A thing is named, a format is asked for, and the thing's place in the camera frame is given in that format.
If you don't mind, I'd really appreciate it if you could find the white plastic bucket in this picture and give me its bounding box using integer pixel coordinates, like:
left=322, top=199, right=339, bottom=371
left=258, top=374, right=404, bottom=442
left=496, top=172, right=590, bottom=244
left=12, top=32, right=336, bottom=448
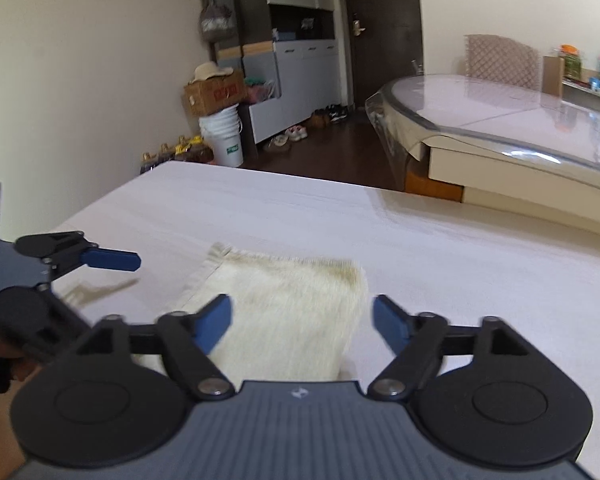
left=199, top=102, right=245, bottom=168

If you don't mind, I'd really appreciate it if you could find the row of oil bottles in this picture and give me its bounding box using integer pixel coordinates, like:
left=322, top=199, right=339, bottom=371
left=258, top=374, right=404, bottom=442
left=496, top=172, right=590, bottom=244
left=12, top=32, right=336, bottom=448
left=139, top=135, right=215, bottom=175

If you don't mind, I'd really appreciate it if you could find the grey hanging handbag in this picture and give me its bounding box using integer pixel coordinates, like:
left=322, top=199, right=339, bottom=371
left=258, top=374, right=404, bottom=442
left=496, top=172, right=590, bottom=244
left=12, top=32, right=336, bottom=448
left=199, top=0, right=236, bottom=43

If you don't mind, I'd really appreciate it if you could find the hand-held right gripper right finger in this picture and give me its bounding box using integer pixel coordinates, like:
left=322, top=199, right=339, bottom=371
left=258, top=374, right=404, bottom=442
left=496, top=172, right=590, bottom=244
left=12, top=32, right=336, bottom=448
left=367, top=295, right=542, bottom=402

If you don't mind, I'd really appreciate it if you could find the dining table with clear cover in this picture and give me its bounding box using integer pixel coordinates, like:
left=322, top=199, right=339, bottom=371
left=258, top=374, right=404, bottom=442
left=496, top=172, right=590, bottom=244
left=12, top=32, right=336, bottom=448
left=365, top=72, right=600, bottom=237

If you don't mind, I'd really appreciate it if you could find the padded quilted chair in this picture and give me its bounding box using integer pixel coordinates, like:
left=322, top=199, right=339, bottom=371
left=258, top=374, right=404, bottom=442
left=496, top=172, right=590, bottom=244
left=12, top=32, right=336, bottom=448
left=462, top=34, right=543, bottom=92

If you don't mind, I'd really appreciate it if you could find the beige towel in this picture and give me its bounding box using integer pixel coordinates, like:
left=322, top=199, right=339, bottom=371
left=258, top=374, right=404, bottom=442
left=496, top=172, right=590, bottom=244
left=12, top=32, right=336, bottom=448
left=130, top=242, right=370, bottom=383

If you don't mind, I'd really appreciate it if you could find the orange lid jar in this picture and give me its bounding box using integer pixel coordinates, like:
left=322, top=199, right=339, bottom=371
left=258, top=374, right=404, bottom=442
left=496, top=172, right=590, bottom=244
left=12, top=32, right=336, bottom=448
left=560, top=44, right=584, bottom=81

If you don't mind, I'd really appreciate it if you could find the grey hallway cabinet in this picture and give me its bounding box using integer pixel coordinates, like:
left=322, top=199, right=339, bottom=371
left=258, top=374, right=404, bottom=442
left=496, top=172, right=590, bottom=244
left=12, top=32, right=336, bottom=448
left=197, top=0, right=355, bottom=147

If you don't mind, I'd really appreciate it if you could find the small brown carton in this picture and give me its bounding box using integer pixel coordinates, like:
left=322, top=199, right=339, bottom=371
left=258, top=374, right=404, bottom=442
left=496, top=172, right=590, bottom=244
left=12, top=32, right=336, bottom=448
left=542, top=55, right=566, bottom=97

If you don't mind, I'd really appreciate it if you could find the dark brown door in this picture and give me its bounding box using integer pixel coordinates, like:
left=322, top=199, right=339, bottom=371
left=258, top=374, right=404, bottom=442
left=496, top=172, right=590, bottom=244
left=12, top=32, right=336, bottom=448
left=340, top=0, right=426, bottom=111

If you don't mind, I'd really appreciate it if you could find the brown cardboard box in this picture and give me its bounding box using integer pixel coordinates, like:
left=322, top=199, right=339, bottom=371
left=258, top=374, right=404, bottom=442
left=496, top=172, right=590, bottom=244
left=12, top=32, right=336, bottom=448
left=183, top=69, right=248, bottom=117

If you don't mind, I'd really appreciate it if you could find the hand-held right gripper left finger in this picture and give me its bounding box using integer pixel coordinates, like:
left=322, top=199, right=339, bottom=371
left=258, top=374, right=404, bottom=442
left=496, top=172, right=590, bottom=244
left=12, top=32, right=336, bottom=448
left=62, top=294, right=232, bottom=402

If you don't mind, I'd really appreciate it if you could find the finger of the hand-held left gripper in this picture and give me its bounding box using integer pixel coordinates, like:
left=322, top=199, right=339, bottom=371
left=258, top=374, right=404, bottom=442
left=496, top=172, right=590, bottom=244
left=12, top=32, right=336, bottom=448
left=15, top=231, right=142, bottom=282
left=0, top=285, right=99, bottom=363

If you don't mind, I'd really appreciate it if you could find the straw hat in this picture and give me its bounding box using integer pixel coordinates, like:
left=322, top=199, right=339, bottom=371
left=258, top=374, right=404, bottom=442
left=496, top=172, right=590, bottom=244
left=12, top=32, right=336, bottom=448
left=189, top=61, right=237, bottom=85

